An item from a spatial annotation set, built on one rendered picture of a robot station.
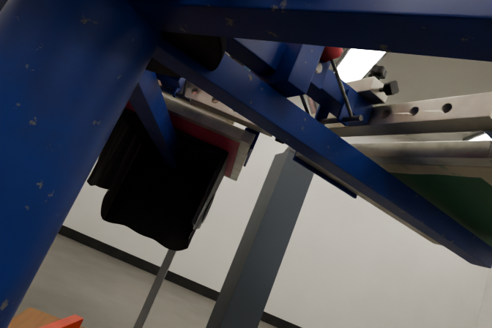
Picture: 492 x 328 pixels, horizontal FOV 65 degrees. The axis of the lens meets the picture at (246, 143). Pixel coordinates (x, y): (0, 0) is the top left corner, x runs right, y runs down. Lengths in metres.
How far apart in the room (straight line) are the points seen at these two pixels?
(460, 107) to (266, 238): 1.35
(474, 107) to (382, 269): 4.81
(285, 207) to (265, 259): 0.27
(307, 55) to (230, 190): 4.44
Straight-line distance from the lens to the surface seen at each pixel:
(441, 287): 5.89
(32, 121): 0.52
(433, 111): 0.83
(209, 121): 1.26
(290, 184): 2.02
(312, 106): 2.01
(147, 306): 2.19
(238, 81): 0.69
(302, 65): 0.72
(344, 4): 0.40
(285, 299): 5.19
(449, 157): 0.86
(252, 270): 1.96
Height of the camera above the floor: 0.63
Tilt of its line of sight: 15 degrees up
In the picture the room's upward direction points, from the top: 23 degrees clockwise
